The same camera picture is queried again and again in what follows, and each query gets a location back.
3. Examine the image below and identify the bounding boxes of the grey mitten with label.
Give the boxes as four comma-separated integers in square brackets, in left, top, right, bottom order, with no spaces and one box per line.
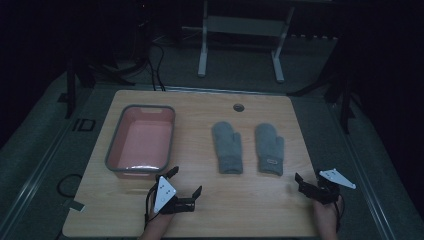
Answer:
[254,123,286,177]

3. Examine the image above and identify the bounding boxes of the hand-held gripper black cable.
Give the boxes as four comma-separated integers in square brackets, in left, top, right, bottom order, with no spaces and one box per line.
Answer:
[143,184,160,232]
[334,196,345,233]

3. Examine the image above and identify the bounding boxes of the person's left hand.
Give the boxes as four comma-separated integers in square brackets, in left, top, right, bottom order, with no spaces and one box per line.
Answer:
[148,196,176,232]

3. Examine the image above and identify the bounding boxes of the plain grey mitten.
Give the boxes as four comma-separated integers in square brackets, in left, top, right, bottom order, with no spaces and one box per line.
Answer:
[211,120,244,175]

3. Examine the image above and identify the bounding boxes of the pink basin with grey rim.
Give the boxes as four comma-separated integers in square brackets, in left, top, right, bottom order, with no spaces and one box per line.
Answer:
[104,104,177,180]

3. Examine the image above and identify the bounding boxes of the person's right hand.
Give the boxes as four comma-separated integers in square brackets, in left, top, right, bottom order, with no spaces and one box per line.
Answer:
[312,195,344,232]

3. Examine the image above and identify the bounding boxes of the grey tape piece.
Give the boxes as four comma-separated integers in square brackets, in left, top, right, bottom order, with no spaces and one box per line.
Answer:
[67,199,86,213]

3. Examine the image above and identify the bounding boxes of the white metal desk frame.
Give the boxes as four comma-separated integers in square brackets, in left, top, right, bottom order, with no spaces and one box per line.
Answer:
[181,0,296,84]

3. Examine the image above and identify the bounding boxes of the black looped floor cable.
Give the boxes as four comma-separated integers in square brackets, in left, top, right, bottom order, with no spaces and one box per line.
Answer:
[56,173,84,199]

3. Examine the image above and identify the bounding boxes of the black floor cables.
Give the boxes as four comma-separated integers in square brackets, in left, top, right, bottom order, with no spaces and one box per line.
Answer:
[146,42,167,92]

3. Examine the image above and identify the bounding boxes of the right hand-held gripper black cable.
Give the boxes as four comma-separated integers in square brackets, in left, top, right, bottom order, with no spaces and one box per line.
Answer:
[334,196,345,233]

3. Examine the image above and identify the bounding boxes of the left hand-held gripper black cable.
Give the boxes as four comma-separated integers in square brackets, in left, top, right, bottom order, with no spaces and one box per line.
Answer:
[143,184,160,232]

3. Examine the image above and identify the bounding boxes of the black stand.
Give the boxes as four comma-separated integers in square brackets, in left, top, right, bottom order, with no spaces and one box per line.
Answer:
[287,64,357,135]
[64,54,137,120]

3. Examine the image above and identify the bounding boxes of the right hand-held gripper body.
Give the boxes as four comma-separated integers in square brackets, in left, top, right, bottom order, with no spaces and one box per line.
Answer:
[309,168,357,205]

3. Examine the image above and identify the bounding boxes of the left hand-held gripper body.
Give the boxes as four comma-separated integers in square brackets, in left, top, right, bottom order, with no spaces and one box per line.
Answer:
[146,174,198,215]

